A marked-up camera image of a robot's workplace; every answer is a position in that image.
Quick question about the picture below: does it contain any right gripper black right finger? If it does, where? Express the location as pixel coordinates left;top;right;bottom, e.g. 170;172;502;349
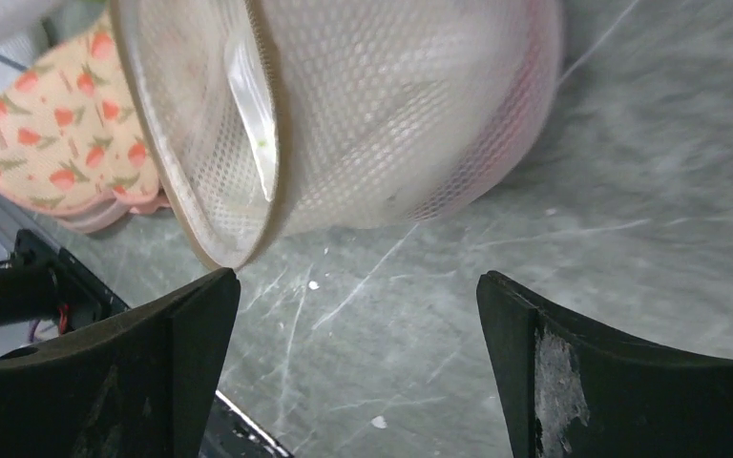
476;271;733;457

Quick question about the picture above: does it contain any floral peach placemat stack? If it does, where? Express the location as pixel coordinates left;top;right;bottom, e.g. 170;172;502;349
0;11;169;233

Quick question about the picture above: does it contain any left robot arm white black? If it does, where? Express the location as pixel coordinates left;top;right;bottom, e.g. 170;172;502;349
0;265;62;326

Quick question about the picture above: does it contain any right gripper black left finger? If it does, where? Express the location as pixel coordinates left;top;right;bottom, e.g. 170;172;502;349
0;268;241;457

